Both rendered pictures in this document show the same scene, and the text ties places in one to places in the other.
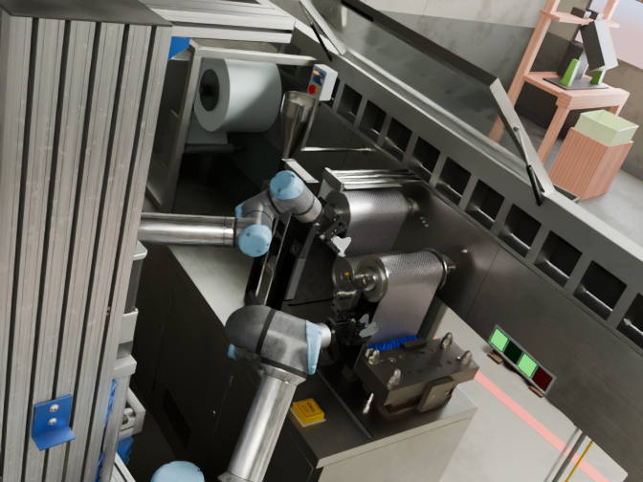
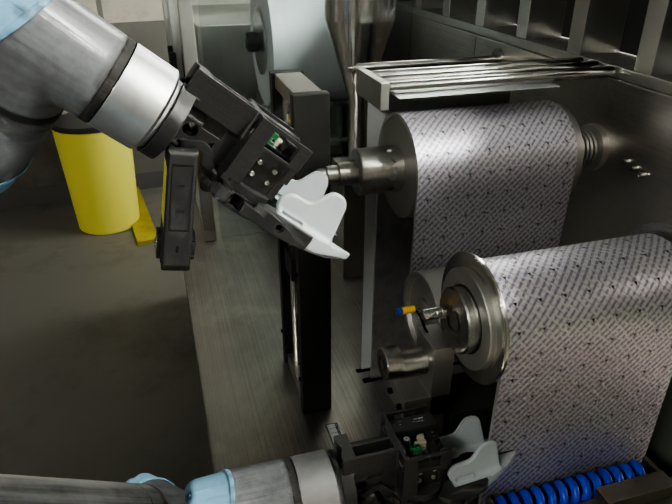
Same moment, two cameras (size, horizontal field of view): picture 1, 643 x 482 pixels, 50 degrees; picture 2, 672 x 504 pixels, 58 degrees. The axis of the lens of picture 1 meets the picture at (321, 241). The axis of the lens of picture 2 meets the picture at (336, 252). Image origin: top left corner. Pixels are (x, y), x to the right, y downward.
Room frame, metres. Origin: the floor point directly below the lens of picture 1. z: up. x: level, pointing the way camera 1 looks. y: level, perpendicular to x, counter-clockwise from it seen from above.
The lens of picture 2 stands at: (1.28, -0.29, 1.63)
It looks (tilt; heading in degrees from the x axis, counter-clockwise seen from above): 28 degrees down; 26
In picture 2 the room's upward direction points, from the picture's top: straight up
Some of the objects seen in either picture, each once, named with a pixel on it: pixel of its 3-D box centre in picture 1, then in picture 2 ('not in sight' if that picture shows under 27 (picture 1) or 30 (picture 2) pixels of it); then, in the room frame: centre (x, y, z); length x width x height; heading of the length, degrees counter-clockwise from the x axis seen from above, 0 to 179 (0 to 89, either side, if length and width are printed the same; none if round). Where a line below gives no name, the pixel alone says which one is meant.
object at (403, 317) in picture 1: (398, 319); (577, 424); (1.89, -0.31, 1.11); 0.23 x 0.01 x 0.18; 132
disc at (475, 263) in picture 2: (371, 278); (472, 317); (1.85, -0.18, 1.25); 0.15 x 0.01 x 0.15; 42
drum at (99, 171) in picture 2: not in sight; (100, 172); (3.74, 2.46, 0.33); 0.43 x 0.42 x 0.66; 139
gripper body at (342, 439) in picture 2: (341, 329); (389, 466); (1.73, -0.14, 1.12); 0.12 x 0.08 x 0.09; 132
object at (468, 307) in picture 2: (368, 278); (461, 319); (1.84, -0.17, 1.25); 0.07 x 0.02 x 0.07; 42
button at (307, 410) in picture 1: (307, 410); not in sight; (1.57, -0.12, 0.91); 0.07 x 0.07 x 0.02; 42
